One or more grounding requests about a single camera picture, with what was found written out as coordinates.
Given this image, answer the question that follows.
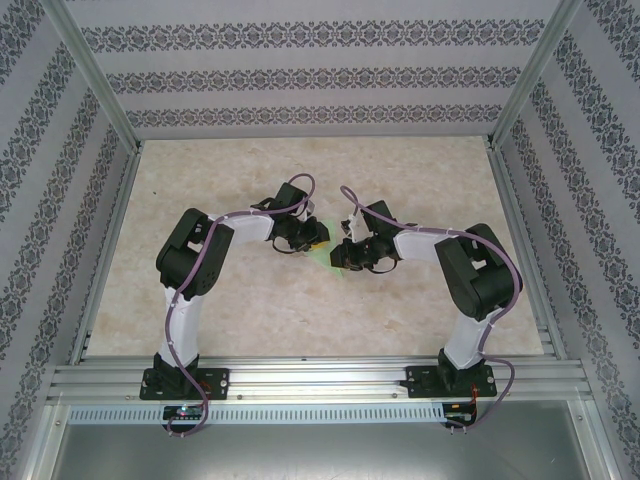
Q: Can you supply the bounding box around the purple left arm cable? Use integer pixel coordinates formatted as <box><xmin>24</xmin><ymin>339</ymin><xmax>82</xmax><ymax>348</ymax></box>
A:
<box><xmin>166</xmin><ymin>173</ymin><xmax>317</xmax><ymax>439</ymax></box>

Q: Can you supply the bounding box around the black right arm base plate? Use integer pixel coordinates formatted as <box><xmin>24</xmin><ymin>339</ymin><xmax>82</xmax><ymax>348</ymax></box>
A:
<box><xmin>406</xmin><ymin>364</ymin><xmax>497</xmax><ymax>400</ymax></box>

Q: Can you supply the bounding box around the aluminium frame side rail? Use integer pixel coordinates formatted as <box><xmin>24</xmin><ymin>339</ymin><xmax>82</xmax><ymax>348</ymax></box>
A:
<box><xmin>487</xmin><ymin>142</ymin><xmax>567</xmax><ymax>360</ymax></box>
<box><xmin>68</xmin><ymin>142</ymin><xmax>146</xmax><ymax>365</ymax></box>

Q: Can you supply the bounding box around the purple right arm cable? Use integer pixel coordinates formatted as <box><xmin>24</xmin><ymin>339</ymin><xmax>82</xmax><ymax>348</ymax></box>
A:
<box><xmin>339</xmin><ymin>185</ymin><xmax>525</xmax><ymax>435</ymax></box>

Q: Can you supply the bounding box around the small black controller board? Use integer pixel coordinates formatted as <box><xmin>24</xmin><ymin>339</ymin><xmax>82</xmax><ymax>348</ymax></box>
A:
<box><xmin>443</xmin><ymin>401</ymin><xmax>479</xmax><ymax>420</ymax></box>
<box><xmin>162</xmin><ymin>404</ymin><xmax>207</xmax><ymax>421</ymax></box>

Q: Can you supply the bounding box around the aluminium mounting rail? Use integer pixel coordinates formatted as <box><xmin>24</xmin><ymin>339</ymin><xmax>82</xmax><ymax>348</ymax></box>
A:
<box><xmin>47</xmin><ymin>355</ymin><xmax>591</xmax><ymax>401</ymax></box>

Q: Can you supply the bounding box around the slotted grey cable duct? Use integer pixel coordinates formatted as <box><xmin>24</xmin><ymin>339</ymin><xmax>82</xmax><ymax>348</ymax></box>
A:
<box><xmin>67</xmin><ymin>403</ymin><xmax>447</xmax><ymax>426</ymax></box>

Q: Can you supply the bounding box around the aluminium frame post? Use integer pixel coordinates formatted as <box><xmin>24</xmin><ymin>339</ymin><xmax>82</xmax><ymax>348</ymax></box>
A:
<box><xmin>487</xmin><ymin>0</ymin><xmax>586</xmax><ymax>151</ymax></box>
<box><xmin>12</xmin><ymin>402</ymin><xmax>71</xmax><ymax>480</ymax></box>
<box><xmin>43</xmin><ymin>0</ymin><xmax>142</xmax><ymax>151</ymax></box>
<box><xmin>569</xmin><ymin>399</ymin><xmax>631</xmax><ymax>480</ymax></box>

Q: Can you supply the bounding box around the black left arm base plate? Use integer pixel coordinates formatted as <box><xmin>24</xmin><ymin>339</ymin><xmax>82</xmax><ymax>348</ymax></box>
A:
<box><xmin>141</xmin><ymin>367</ymin><xmax>230</xmax><ymax>402</ymax></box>

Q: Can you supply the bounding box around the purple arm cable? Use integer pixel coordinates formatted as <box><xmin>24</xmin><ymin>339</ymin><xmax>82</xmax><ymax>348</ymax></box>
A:
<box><xmin>339</xmin><ymin>185</ymin><xmax>525</xmax><ymax>435</ymax></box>
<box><xmin>166</xmin><ymin>173</ymin><xmax>317</xmax><ymax>439</ymax></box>

